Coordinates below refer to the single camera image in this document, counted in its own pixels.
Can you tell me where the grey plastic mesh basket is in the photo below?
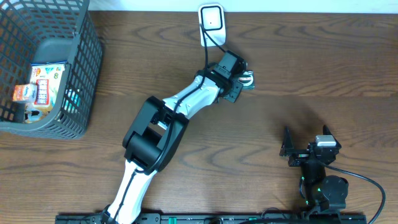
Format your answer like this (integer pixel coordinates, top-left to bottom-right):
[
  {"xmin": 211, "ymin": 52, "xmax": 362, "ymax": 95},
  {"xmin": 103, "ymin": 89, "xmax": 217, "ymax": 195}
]
[{"xmin": 1, "ymin": 0, "xmax": 103, "ymax": 139}]

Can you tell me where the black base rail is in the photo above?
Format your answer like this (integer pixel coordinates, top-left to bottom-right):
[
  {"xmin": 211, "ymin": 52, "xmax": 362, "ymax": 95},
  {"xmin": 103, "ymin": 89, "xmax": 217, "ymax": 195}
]
[{"xmin": 55, "ymin": 210, "xmax": 366, "ymax": 224}]

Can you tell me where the light blue tissue pack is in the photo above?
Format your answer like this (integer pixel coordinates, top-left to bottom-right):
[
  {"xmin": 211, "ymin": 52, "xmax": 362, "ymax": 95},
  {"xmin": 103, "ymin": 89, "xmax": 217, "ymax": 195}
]
[{"xmin": 63, "ymin": 89, "xmax": 80, "ymax": 114}]

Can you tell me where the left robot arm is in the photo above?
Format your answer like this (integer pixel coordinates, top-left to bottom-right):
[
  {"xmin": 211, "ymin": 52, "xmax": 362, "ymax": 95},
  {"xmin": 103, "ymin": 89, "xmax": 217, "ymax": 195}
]
[{"xmin": 101, "ymin": 50, "xmax": 248, "ymax": 223}]

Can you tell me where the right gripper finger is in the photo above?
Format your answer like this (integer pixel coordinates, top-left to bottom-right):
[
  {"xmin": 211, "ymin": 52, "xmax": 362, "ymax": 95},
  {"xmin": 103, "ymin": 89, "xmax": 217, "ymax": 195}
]
[
  {"xmin": 323, "ymin": 124, "xmax": 341, "ymax": 148},
  {"xmin": 279, "ymin": 126, "xmax": 294, "ymax": 156}
]

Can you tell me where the small orange carton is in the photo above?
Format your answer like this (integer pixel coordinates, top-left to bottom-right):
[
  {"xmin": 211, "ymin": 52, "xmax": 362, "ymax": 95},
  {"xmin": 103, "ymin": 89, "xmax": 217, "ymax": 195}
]
[{"xmin": 12, "ymin": 83, "xmax": 38, "ymax": 103}]

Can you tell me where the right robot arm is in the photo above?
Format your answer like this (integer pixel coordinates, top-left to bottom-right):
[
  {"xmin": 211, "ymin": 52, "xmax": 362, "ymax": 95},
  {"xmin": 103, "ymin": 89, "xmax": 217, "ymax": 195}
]
[{"xmin": 279, "ymin": 126, "xmax": 349, "ymax": 220}]

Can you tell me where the large yellow snack bag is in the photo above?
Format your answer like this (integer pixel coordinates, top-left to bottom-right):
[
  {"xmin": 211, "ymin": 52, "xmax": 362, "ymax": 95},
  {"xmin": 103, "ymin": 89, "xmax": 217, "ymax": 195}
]
[{"xmin": 24, "ymin": 63, "xmax": 65, "ymax": 123}]

